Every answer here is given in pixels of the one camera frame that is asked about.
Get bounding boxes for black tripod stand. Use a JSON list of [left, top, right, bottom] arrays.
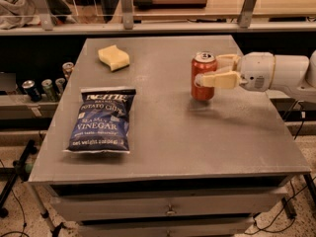
[[0, 139, 38, 218]]

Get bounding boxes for left metal rail bracket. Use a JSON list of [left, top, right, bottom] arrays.
[[33, 0, 53, 31]]

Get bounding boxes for silver soda can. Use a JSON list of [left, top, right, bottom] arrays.
[[55, 78, 66, 95]]

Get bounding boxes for black floor cable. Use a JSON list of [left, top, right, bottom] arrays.
[[245, 176, 316, 236]]

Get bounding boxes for lower drawer with handle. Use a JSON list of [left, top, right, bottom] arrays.
[[78, 217, 253, 237]]

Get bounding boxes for upper drawer with handle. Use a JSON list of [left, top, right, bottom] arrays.
[[51, 187, 286, 221]]

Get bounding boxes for middle metal rail bracket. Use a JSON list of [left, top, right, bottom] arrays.
[[120, 0, 133, 30]]

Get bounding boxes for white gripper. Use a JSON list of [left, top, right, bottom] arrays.
[[195, 52, 275, 92]]

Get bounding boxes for green soda can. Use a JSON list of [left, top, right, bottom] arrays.
[[41, 79, 58, 102]]

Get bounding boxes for right metal rail bracket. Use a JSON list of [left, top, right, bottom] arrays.
[[237, 0, 257, 28]]

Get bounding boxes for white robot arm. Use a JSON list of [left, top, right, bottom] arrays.
[[194, 52, 316, 103]]

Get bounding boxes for red coke can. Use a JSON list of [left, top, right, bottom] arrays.
[[191, 51, 217, 101]]

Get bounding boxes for yellow sponge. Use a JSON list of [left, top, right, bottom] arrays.
[[98, 45, 129, 71]]

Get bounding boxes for grey cloth pile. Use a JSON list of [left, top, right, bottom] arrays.
[[0, 0, 67, 31]]

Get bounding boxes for drawer with handle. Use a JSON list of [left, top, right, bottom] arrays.
[[51, 187, 286, 221], [78, 217, 253, 237]]

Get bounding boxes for orange soda can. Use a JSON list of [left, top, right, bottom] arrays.
[[62, 62, 74, 80]]

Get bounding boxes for blue soda can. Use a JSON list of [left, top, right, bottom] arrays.
[[22, 80, 41, 102]]

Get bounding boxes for grey drawer cabinet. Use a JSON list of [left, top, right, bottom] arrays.
[[30, 36, 309, 226]]

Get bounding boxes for metal rail bracket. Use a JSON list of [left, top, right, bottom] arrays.
[[237, 0, 257, 28], [33, 0, 53, 31], [120, 0, 133, 30]]

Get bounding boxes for blue potato chips bag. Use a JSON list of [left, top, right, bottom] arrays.
[[67, 86, 136, 153]]

